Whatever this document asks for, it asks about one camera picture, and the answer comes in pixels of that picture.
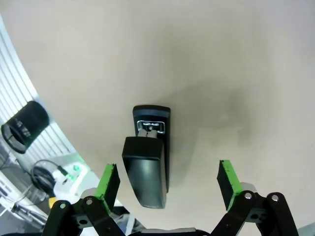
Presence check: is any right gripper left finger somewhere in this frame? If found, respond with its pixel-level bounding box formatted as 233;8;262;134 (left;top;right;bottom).
48;162;129;236

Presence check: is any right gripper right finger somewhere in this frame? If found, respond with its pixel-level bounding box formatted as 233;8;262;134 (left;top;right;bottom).
211;159;296;236

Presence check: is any white device with green lights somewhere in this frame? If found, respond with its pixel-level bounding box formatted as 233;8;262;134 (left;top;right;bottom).
52;151;90;199

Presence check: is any large black stapler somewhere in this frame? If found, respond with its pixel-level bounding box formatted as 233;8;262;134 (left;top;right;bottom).
122;105;171;210

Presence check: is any coiled black cable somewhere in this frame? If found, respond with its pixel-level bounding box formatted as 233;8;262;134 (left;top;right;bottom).
31;159;68;194

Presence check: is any black cylindrical camera lens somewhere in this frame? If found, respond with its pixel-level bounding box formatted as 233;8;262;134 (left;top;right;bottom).
0;100;50;155

